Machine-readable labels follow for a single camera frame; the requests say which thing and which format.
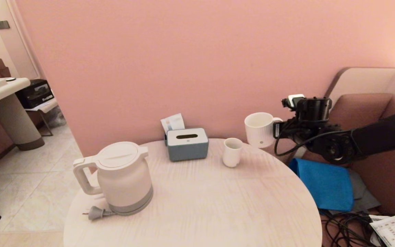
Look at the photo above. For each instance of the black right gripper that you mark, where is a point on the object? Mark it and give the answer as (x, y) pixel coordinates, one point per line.
(295, 130)

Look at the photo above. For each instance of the white ribbed mug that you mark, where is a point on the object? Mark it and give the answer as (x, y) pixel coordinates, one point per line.
(259, 132)

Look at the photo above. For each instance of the white electric kettle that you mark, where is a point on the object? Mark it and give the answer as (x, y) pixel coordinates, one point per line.
(127, 176)

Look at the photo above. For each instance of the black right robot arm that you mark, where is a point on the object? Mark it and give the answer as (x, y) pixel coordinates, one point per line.
(372, 137)

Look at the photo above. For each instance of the blue folded cloth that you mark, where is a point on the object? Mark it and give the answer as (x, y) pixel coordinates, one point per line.
(324, 185)

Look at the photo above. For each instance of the blue-grey tissue box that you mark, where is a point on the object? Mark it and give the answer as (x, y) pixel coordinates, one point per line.
(187, 149)

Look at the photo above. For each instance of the beige sofa back panel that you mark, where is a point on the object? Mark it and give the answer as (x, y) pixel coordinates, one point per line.
(362, 81)

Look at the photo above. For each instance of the white paper packets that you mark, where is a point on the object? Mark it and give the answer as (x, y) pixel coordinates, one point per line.
(173, 122)

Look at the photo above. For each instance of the grey folded cloth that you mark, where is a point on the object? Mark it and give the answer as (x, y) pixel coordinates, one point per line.
(362, 200)

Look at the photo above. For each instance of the brown upholstered sofa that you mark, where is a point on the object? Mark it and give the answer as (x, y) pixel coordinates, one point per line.
(382, 185)

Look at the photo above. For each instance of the printed paper sheet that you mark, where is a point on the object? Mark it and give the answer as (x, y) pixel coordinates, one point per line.
(393, 233)

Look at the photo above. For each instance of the grey round kettle base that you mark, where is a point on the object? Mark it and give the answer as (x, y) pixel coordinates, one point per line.
(134, 212)

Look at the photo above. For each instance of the grey power plug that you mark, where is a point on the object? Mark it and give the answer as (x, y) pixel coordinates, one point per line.
(97, 213)

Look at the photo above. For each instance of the clear plastic bag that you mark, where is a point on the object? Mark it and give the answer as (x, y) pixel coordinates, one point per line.
(55, 117)

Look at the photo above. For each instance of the small white stool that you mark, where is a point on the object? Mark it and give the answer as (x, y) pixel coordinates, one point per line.
(46, 106)

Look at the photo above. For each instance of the black box appliance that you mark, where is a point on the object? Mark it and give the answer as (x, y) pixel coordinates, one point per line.
(34, 95)

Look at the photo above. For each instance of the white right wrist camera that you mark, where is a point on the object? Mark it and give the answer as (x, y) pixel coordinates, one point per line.
(293, 100)

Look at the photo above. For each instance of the white pedestal counter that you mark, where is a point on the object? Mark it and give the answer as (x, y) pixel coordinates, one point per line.
(15, 118)

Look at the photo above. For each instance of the grey wall plate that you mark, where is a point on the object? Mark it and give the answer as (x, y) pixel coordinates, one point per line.
(2, 24)

